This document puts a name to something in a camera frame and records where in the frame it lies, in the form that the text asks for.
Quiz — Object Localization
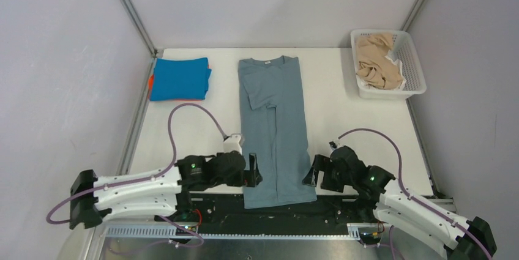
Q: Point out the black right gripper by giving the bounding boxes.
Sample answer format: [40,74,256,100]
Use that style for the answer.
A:
[302,154,354,193]

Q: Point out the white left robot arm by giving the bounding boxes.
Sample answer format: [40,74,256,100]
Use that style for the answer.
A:
[68,151,263,229]

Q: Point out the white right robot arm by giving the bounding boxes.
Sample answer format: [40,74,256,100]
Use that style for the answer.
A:
[302,146,497,259]

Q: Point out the beige crumpled t shirt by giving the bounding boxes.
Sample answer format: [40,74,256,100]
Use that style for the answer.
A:
[356,32,401,90]

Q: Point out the folded bright blue t shirt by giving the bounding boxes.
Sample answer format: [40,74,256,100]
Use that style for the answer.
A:
[149,57,212,102]

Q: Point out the slotted white cable duct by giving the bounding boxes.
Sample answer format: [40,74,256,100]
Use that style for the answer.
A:
[105,224,360,240]

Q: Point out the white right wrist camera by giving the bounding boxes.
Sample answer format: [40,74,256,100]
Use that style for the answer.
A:
[329,141,341,150]

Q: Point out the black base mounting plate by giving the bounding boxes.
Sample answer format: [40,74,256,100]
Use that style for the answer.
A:
[168,193,381,234]

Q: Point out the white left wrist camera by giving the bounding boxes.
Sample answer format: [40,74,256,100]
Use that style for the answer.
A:
[223,133,244,155]

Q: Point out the white cloth in basket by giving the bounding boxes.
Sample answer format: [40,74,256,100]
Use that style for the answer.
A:
[385,50,407,91]

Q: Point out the white plastic laundry basket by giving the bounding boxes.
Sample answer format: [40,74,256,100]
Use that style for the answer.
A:
[351,29,427,100]

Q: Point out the grey-blue t shirt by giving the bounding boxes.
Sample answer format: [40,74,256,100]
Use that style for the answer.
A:
[237,56,316,209]

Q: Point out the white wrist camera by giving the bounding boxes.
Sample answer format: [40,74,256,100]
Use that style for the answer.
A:
[329,141,341,150]
[223,133,244,155]

